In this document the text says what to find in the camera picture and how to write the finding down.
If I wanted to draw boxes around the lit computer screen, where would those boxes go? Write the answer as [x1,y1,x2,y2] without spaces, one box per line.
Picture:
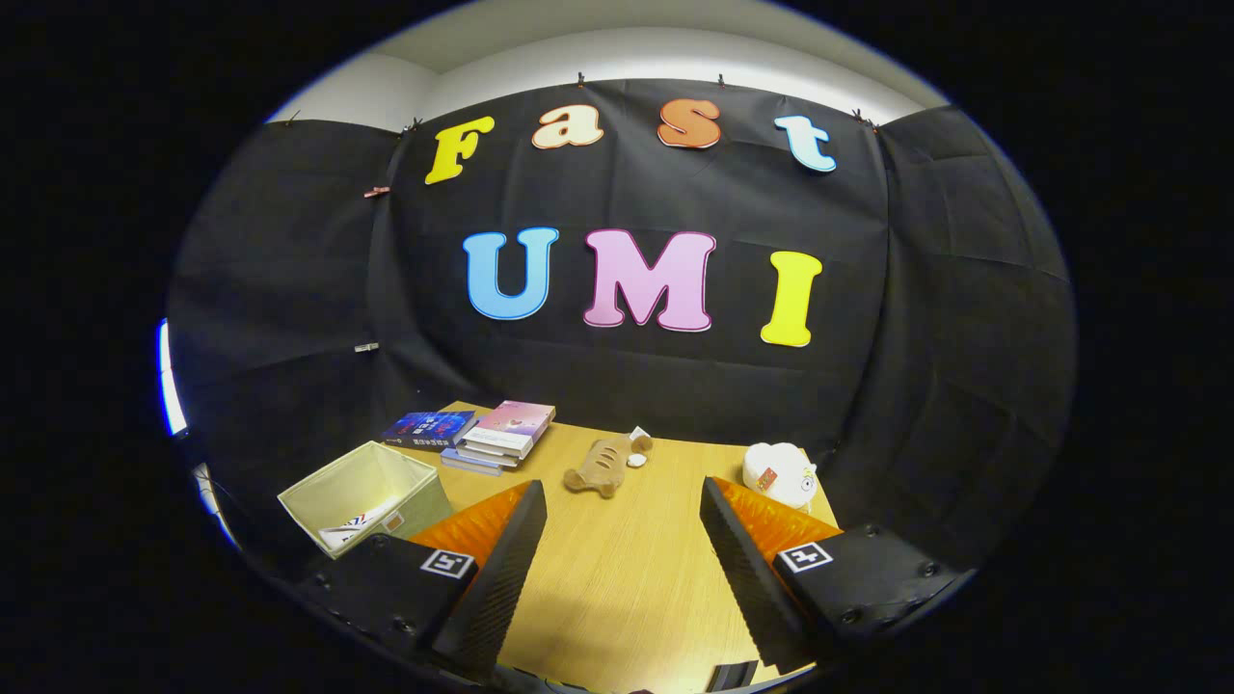
[157,318,189,440]

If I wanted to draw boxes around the white striped canvas shoe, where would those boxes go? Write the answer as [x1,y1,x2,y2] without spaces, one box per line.
[318,501,396,552]

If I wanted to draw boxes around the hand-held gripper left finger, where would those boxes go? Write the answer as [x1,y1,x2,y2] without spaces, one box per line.
[299,479,549,681]

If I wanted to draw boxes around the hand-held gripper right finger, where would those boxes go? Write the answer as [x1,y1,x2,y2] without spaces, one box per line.
[699,475,970,674]

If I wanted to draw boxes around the pale blue cover book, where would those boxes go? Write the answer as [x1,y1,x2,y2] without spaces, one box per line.
[441,448,507,477]

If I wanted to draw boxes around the brown plush toy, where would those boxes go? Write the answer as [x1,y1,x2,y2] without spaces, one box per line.
[563,427,655,499]

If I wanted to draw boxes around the pink cover book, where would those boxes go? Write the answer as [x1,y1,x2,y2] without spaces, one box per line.
[461,400,557,459]

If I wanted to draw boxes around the white plush toy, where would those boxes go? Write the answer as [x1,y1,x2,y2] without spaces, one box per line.
[741,441,818,512]

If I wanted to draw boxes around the grey cover book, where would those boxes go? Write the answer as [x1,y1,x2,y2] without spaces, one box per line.
[453,439,526,468]

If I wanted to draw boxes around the green fabric storage box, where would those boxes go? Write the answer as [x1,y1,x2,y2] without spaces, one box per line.
[277,440,454,560]

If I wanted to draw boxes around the dark blue book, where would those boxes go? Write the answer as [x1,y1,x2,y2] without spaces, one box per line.
[381,410,480,452]

